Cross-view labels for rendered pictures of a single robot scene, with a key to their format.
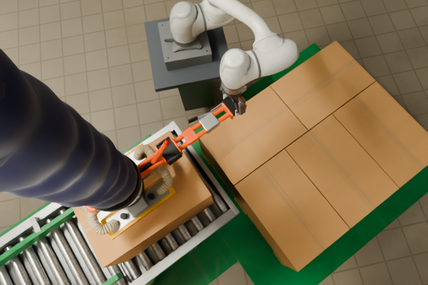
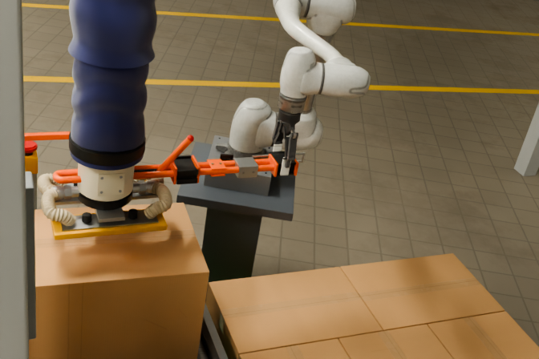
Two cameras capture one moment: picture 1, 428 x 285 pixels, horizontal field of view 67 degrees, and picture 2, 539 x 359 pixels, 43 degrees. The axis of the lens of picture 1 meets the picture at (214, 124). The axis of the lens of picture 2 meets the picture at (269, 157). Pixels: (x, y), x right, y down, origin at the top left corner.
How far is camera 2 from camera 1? 1.56 m
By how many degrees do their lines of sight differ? 43
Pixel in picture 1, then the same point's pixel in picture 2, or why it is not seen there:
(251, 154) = (282, 327)
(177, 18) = (245, 108)
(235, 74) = (297, 63)
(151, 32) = (200, 151)
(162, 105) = not seen: hidden behind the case
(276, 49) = (346, 66)
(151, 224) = (107, 271)
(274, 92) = (345, 275)
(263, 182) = not seen: outside the picture
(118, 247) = (46, 276)
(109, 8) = not seen: hidden behind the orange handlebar
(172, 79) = (205, 194)
